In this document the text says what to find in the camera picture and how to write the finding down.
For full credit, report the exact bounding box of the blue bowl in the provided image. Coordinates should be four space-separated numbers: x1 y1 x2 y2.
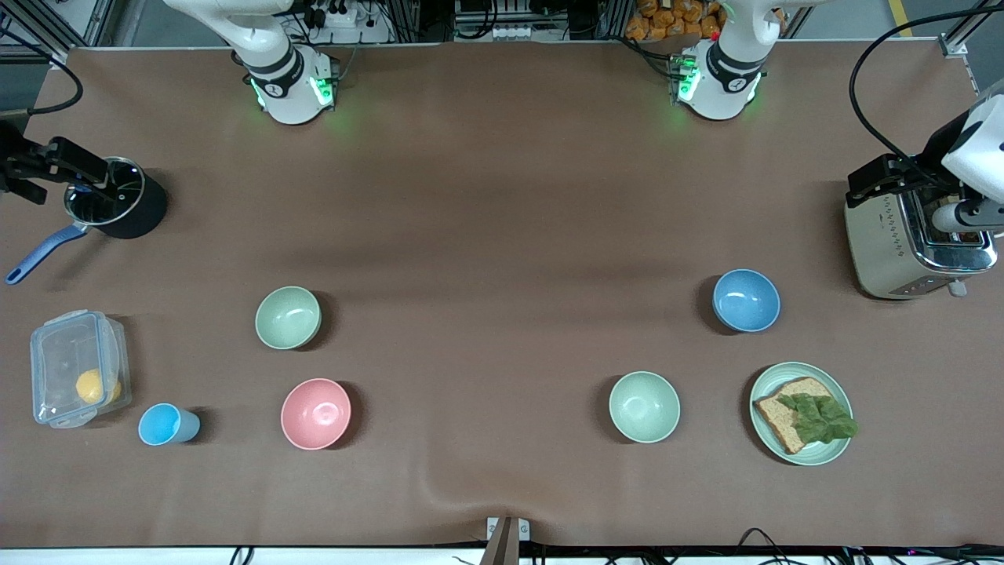
712 268 782 334

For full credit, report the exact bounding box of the green plate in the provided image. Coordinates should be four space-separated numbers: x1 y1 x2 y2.
748 361 855 467

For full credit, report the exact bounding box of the clear plastic lidded container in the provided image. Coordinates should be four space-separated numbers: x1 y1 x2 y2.
30 310 133 430

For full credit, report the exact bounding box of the glass lid blue knob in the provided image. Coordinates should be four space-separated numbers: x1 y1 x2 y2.
64 157 147 227

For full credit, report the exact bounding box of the bag of orange buns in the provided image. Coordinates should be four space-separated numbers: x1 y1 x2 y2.
624 0 727 42

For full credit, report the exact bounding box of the pink bowl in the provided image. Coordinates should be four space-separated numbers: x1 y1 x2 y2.
281 377 353 451

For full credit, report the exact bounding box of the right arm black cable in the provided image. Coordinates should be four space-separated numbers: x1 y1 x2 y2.
0 27 85 118

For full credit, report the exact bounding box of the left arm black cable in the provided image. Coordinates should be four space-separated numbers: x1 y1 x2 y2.
849 6 1004 172

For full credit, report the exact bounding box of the white power strip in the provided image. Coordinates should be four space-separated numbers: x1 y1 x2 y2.
301 0 379 45

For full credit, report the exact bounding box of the green lettuce leaf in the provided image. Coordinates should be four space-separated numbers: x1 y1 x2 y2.
777 392 860 445

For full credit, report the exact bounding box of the metal table edge bracket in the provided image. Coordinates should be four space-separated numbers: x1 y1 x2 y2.
480 516 531 565

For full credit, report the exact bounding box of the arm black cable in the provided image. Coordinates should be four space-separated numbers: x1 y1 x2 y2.
0 27 85 118
849 6 1004 172

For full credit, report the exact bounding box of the beige metal toaster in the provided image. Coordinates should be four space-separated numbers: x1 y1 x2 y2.
844 174 999 301

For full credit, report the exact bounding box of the pale green bowl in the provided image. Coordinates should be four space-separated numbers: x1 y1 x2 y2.
609 370 682 445
255 286 323 351

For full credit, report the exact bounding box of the blue plastic cup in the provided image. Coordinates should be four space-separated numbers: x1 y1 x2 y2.
138 403 202 447

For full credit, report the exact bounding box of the black pot blue handle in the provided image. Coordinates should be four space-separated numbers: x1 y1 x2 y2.
5 156 169 286

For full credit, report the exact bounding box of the brown table cover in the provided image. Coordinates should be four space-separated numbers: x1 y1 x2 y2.
0 41 1004 550

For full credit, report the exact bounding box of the black looped floor cable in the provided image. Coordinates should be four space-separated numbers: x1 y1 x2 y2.
736 527 795 565

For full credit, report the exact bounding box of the brown bread slice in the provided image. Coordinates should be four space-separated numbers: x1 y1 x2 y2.
753 377 837 456

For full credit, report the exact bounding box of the yellow fruit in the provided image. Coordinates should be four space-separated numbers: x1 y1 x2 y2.
75 368 123 406

